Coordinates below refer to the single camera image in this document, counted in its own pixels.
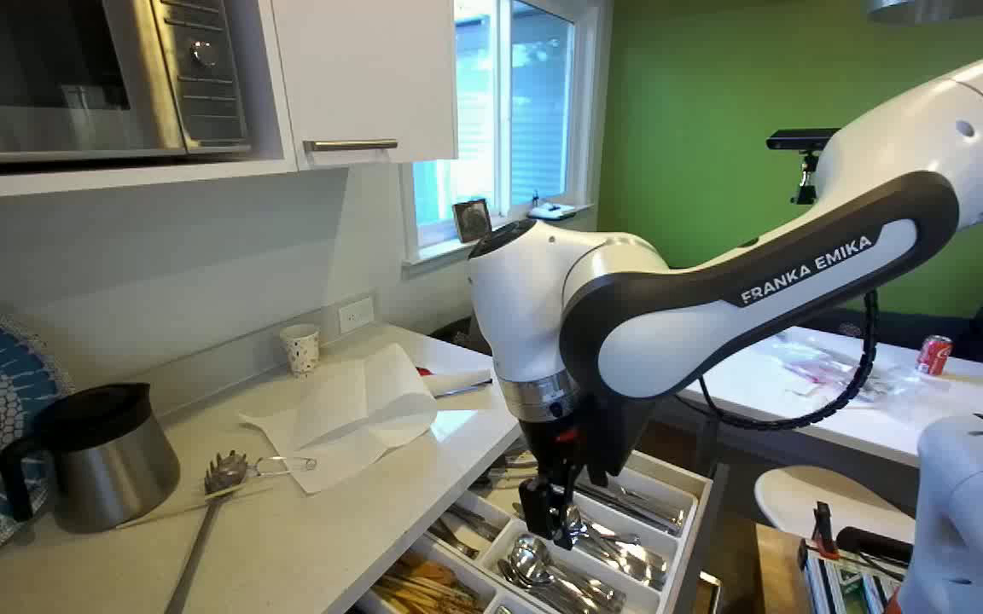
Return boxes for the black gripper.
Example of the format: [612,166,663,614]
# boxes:
[514,415,591,550]

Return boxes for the open cutlery drawer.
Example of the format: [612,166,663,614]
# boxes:
[358,449,714,614]

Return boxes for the white kitchen drawer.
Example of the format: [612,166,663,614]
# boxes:
[348,447,734,614]

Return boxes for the large steel spoon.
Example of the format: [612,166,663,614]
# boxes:
[567,513,672,591]

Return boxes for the wooden chopsticks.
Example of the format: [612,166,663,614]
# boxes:
[367,554,485,614]

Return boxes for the white cloth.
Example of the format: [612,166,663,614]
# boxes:
[234,338,445,498]

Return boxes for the wooden side table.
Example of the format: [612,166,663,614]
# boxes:
[755,522,817,614]

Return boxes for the white round stool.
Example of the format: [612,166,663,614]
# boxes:
[755,465,920,550]

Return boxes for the patterned paper cup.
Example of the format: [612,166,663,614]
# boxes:
[276,319,323,379]

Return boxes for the small black framed device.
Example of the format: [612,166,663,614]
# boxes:
[451,194,495,244]

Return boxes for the white striped box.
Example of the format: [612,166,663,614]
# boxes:
[798,550,913,614]

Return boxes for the metal slotted pasta spoon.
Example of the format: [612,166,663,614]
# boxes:
[161,447,264,614]

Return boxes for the white table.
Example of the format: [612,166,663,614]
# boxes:
[681,319,983,469]

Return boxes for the white framed window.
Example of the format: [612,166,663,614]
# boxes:
[404,0,612,265]

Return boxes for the red soda can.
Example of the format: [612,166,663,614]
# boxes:
[913,332,958,379]

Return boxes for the steel coffee carafe black lid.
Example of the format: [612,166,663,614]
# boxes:
[0,379,183,539]

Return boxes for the white cabinet door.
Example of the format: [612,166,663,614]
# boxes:
[265,0,459,170]

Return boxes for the grey ceiling lamp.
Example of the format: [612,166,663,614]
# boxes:
[862,0,983,28]

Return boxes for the stainless steel microwave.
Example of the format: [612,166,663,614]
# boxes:
[0,0,259,178]

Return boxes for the black handled utensil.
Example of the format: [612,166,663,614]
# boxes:
[429,506,499,563]

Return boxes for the white wall outlet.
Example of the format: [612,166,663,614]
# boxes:
[335,292,380,335]

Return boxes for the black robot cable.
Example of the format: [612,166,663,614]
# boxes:
[694,286,883,433]

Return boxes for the black stereo camera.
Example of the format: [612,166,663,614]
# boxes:
[765,125,844,157]

